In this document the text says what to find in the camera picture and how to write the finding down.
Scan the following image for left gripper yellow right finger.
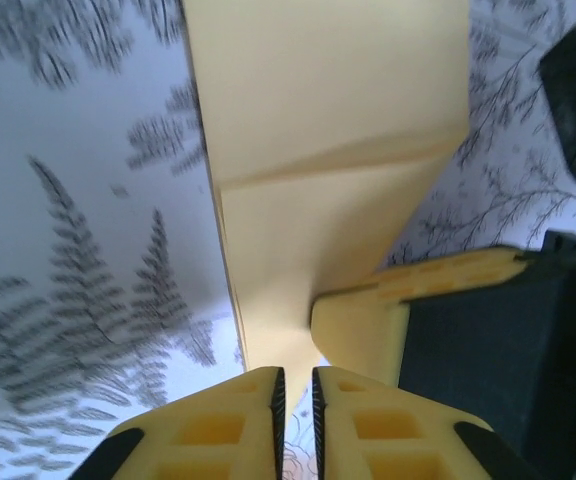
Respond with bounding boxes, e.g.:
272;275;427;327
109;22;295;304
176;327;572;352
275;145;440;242
311;366;537;480

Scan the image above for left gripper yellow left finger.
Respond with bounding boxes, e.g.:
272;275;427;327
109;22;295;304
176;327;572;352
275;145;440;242
75;366;288;480

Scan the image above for yellow cloth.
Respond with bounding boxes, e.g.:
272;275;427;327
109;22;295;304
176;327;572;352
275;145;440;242
180;0;472;419

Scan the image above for floral patterned table cover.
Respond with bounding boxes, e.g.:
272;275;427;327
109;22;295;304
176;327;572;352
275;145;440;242
0;0;576;480

